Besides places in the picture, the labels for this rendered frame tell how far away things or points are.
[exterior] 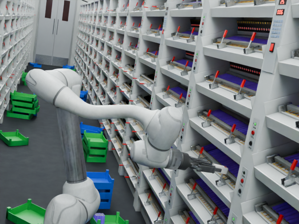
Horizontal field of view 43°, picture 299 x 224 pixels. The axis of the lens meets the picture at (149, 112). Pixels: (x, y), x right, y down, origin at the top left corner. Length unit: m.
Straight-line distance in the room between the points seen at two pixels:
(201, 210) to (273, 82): 0.80
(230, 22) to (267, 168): 0.92
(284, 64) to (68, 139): 1.03
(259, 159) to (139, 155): 0.46
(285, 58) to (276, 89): 0.11
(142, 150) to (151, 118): 0.14
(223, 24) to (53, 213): 1.26
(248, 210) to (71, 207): 0.75
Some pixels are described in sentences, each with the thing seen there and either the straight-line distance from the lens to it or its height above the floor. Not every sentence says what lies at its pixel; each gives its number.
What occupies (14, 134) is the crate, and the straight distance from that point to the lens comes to 4.43.
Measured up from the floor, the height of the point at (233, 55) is 1.31.
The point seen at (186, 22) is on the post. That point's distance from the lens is 2.75.
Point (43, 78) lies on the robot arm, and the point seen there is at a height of 1.09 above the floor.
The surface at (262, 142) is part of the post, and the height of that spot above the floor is 1.02.
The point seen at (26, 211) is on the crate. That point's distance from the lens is 2.86.
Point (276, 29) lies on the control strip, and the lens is 1.46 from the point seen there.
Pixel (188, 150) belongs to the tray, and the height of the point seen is 0.75.
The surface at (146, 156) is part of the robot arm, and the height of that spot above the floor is 0.87.
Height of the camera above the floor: 1.35
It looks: 12 degrees down
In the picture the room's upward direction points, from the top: 9 degrees clockwise
